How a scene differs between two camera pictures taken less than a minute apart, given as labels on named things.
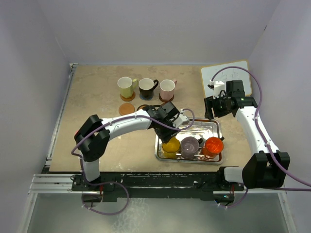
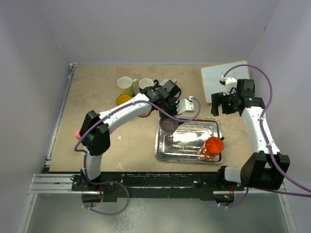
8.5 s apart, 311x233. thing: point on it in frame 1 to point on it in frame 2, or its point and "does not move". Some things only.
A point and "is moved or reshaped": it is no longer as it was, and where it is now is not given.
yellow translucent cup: [170, 147] to [123, 98]
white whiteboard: [236, 71] does not move
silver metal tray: [200, 128] does not move
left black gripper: [164, 137] to [174, 102]
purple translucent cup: [189, 145] is moved or reshaped
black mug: [146, 87] does not move
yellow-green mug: [127, 86] does not move
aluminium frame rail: [51, 182] does not move
